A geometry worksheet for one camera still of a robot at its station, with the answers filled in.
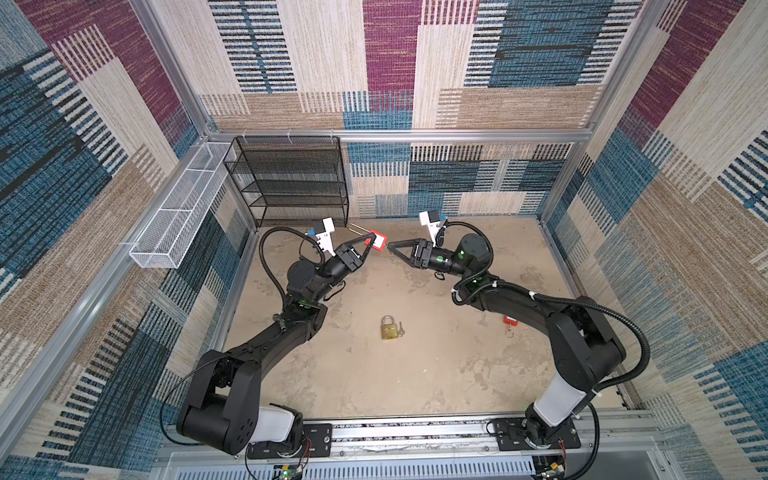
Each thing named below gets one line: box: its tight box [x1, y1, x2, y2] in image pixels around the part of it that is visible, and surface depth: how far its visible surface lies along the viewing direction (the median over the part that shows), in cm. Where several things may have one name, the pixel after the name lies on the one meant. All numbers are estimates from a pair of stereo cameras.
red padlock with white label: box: [364, 230, 388, 251], surface depth 73 cm
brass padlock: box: [381, 314, 398, 340], surface depth 93 cm
